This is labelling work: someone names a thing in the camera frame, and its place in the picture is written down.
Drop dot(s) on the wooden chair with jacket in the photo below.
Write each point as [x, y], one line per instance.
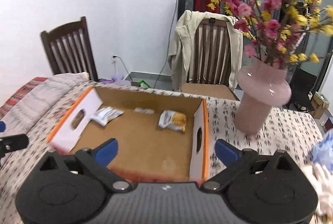
[215, 61]

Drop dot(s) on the white knit gloves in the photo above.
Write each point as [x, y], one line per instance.
[321, 180]

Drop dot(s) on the dark wooden chair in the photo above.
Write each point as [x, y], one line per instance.
[68, 49]

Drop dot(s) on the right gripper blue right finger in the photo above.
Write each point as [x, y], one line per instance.
[236, 162]

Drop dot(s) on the orange cardboard snack box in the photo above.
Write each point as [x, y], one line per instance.
[146, 151]

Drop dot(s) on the beige jacket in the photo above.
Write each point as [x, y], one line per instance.
[182, 45]

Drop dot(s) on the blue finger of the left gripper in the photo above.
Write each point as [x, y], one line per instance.
[2, 126]
[14, 143]

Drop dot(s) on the calligraphy print tablecloth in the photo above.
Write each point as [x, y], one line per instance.
[291, 131]

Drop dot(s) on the pink patterned folded blanket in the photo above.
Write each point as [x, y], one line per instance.
[39, 100]

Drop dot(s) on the pink glass vase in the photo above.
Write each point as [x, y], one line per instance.
[264, 87]

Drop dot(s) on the blue plastic bag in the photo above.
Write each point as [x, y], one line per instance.
[322, 152]

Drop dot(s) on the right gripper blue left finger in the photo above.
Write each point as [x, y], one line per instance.
[95, 161]

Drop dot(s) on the yellow cracker snack packet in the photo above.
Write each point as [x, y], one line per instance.
[173, 120]

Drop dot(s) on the white snack packet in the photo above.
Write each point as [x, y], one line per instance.
[105, 115]

